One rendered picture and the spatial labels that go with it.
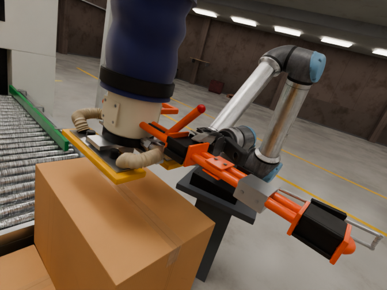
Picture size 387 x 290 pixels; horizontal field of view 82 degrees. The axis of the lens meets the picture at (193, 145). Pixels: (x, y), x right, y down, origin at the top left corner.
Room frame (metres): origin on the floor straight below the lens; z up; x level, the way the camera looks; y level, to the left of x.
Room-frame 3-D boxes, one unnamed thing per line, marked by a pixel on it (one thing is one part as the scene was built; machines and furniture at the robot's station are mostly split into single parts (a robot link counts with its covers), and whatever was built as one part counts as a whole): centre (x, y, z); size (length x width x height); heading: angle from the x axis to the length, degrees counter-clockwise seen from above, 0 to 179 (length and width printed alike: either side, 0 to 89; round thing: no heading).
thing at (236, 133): (0.74, -0.11, 1.24); 0.09 x 0.05 x 0.10; 56
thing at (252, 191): (0.44, -0.16, 1.23); 0.07 x 0.07 x 0.04; 55
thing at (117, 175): (0.63, 0.28, 1.14); 0.34 x 0.10 x 0.05; 55
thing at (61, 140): (2.02, 1.57, 0.60); 1.60 x 0.11 x 0.09; 54
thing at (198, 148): (0.56, 0.02, 1.24); 0.10 x 0.08 x 0.06; 145
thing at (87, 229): (0.70, 0.20, 0.74); 0.60 x 0.40 x 0.40; 53
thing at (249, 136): (0.82, -0.16, 1.24); 0.12 x 0.09 x 0.10; 146
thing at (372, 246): (0.44, -0.26, 1.24); 0.31 x 0.03 x 0.05; 68
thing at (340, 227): (0.36, -0.27, 1.24); 0.08 x 0.07 x 0.05; 55
